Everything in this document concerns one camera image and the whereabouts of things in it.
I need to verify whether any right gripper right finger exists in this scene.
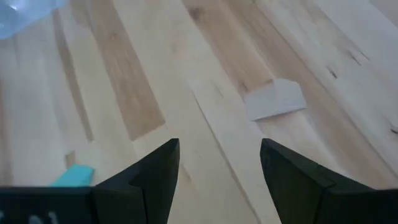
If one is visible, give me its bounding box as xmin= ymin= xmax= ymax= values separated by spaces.
xmin=260 ymin=138 xmax=354 ymax=224

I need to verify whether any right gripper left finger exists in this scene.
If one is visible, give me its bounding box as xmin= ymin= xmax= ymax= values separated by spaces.
xmin=91 ymin=138 xmax=181 ymax=224

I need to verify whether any teal half-cylinder foam block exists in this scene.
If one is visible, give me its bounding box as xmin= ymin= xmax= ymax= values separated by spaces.
xmin=49 ymin=164 xmax=96 ymax=188

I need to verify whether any white plastic bin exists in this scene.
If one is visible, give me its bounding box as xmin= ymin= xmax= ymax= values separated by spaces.
xmin=0 ymin=0 xmax=68 ymax=40

